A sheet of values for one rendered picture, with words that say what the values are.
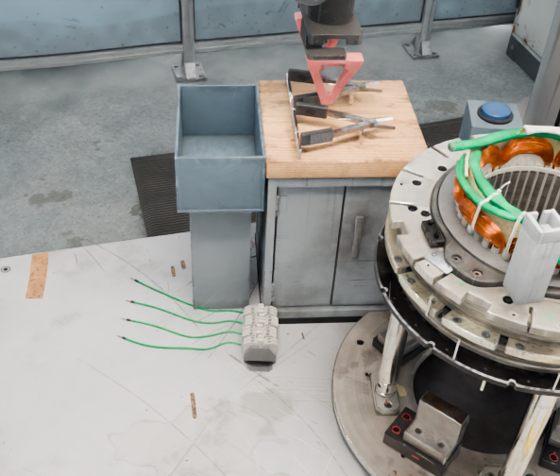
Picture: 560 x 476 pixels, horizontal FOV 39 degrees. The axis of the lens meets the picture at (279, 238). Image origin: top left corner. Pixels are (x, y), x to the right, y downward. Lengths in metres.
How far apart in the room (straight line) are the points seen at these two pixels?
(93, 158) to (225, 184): 1.85
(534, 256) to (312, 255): 0.40
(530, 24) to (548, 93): 2.15
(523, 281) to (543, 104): 0.61
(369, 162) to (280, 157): 0.11
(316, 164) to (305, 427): 0.33
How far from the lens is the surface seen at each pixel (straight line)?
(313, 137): 0.94
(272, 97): 1.06
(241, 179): 0.96
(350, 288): 1.11
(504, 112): 1.13
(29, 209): 2.62
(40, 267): 1.24
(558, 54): 1.28
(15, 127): 3.01
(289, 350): 1.10
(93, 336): 1.13
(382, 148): 0.98
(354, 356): 1.08
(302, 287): 1.09
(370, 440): 1.00
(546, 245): 0.72
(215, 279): 1.11
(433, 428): 0.98
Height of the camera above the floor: 1.62
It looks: 41 degrees down
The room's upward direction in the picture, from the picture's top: 3 degrees clockwise
